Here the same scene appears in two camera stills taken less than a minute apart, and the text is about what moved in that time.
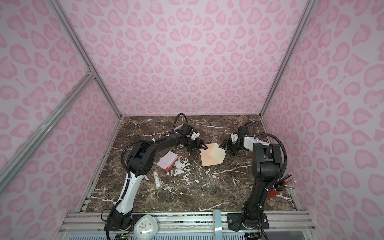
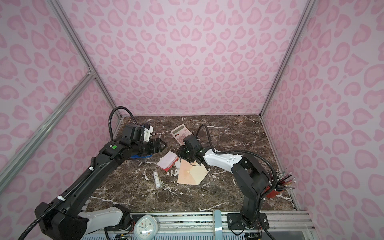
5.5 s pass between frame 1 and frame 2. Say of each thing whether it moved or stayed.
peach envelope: moved
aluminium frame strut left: stayed
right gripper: moved
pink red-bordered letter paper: stayed
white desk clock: stayed
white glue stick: stayed
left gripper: moved
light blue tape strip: stayed
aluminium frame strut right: stayed
